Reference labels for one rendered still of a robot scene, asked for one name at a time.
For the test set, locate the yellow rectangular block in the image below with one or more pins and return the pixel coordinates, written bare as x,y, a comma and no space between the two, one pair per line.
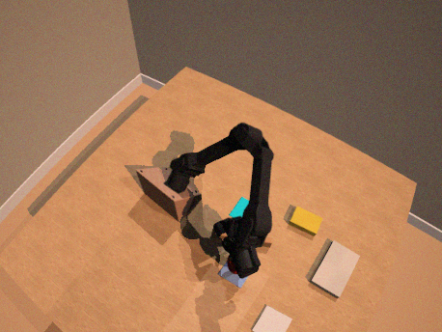
305,221

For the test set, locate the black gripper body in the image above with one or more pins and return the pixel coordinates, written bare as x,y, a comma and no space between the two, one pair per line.
222,227

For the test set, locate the red cup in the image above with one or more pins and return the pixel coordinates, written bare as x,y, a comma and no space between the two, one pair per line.
231,266

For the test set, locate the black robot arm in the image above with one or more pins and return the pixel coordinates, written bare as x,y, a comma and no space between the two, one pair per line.
251,230

